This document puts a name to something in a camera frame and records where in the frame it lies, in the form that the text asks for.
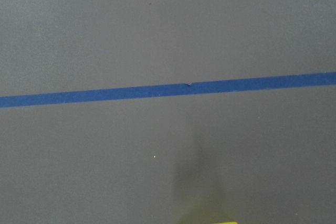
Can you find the yellow wooden cube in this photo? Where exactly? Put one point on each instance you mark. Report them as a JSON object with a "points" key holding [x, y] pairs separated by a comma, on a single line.
{"points": [[226, 222]]}

